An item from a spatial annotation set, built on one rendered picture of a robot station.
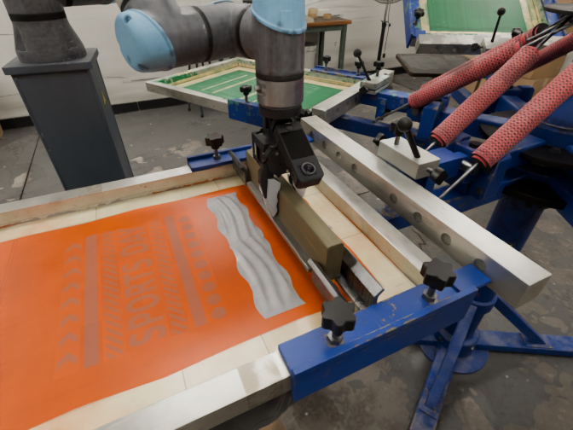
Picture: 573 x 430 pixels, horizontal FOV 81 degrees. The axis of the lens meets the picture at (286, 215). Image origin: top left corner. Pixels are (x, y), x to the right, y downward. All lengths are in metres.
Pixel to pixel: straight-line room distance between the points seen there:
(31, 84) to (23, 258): 0.45
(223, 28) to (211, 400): 0.50
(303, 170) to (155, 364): 0.34
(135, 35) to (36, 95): 0.59
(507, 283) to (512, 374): 1.27
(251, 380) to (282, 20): 0.46
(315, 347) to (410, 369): 1.23
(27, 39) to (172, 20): 0.58
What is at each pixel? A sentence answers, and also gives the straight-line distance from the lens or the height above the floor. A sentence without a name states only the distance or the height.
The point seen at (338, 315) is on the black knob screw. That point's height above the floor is 1.06.
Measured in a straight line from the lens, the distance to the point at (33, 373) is 0.59.
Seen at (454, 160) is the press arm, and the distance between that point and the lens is 0.84.
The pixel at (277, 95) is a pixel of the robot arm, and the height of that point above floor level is 1.23.
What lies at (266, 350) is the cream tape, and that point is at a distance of 0.51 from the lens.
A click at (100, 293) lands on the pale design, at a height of 0.95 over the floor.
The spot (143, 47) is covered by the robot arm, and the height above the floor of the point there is 1.30.
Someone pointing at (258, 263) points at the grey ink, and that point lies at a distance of 0.61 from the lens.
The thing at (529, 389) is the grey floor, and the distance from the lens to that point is 1.83.
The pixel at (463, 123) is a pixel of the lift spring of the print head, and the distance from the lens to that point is 0.93.
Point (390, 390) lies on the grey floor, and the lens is 1.60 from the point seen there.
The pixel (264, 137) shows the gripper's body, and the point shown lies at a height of 1.14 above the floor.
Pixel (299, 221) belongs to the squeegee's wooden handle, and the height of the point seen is 1.05.
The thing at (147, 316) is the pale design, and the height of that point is 0.95.
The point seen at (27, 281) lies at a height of 0.95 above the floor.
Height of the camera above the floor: 1.39
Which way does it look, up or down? 37 degrees down
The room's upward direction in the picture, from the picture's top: straight up
